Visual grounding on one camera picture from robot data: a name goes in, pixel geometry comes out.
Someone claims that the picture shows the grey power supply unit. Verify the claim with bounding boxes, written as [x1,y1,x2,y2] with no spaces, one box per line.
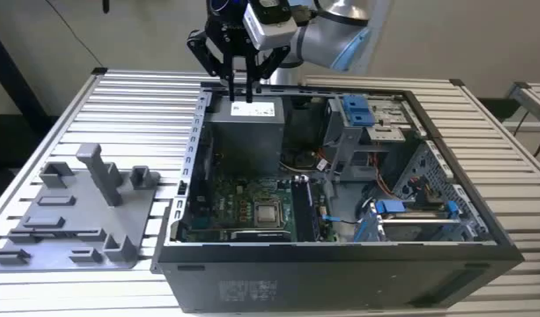
[205,97,288,176]

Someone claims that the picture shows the grey plastic parts rack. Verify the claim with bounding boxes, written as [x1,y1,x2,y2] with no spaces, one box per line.
[0,143,165,273]

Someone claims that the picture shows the orange wire bundle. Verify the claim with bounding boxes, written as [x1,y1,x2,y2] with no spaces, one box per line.
[368,151,392,199]

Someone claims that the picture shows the blue disk carrier with disk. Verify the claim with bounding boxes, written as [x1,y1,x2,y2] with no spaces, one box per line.
[357,197,473,244]

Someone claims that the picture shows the black graphics card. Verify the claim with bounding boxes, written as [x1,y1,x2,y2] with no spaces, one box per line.
[228,229,293,242]

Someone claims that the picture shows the slatted metal side table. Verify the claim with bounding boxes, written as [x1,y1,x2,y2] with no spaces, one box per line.
[500,81,540,133]

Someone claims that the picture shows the blue plastic drive latch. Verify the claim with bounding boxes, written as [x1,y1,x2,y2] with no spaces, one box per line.
[352,112,376,128]
[341,94,369,114]

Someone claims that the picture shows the green motherboard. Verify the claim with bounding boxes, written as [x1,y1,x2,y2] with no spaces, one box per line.
[188,176,341,242]

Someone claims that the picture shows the thin black wall cable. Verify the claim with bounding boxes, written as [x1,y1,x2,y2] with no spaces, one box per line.
[56,0,104,69]

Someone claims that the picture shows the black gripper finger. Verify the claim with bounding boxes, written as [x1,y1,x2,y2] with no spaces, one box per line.
[245,44,292,104]
[185,28,236,102]

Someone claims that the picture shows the grey metal drive cage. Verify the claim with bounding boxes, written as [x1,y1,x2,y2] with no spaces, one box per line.
[324,95,424,182]

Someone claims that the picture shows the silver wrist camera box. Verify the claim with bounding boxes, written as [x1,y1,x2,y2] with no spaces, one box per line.
[243,0,300,51]

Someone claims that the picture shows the black PC case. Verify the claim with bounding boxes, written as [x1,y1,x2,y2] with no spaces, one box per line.
[149,81,525,314]

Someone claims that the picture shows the black wire with blue plug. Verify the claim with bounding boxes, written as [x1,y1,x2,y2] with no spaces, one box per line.
[320,213,363,226]

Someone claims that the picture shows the dark furniture piece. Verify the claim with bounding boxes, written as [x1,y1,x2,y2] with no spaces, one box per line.
[0,114,59,186]
[479,97,521,123]

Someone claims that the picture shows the silver CPU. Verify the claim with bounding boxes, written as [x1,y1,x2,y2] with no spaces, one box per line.
[256,204,280,223]

